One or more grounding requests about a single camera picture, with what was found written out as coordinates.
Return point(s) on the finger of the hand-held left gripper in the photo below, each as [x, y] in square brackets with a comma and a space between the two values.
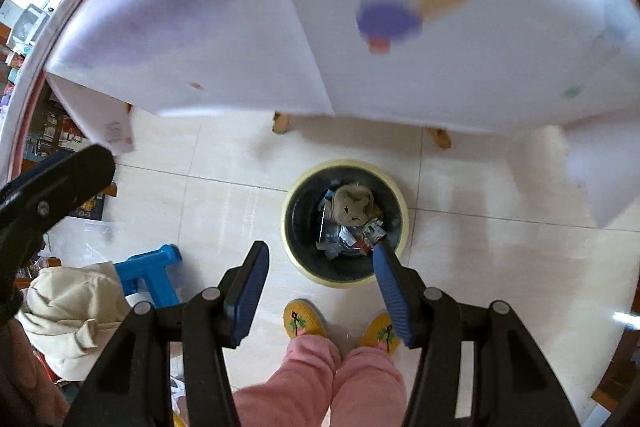
[55, 192]

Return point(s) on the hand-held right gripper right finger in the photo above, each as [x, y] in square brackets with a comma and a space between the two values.
[392, 302]

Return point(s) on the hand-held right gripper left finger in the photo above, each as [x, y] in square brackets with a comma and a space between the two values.
[247, 297]

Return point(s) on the small wrapper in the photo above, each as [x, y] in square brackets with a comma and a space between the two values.
[372, 232]

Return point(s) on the yellow-rimmed dark trash can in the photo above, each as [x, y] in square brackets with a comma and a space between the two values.
[300, 234]

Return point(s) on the person's left hand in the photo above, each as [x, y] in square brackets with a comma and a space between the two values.
[25, 382]

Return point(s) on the yellow embroidered slipper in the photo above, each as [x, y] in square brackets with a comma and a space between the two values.
[382, 332]
[305, 319]

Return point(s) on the dark printed box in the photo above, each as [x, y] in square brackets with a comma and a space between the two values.
[90, 207]

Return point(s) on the clear plastic bag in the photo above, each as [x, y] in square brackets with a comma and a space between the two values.
[80, 242]

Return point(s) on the shelf of printed boxes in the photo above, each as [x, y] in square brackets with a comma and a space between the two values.
[50, 132]

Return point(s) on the beige garment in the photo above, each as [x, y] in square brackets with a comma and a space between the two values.
[70, 312]

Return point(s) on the pile of crumpled wrappers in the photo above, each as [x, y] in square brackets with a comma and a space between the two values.
[340, 241]

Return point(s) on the beige crumpled paper ball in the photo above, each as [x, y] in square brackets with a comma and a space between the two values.
[352, 204]

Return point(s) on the pink pants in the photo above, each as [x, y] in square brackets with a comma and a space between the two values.
[310, 382]

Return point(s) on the white appliance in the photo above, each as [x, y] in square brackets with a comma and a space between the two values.
[27, 24]

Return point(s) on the wooden table leg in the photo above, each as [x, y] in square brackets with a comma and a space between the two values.
[440, 138]

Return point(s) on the white table with wooden legs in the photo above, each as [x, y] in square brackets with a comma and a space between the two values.
[450, 57]

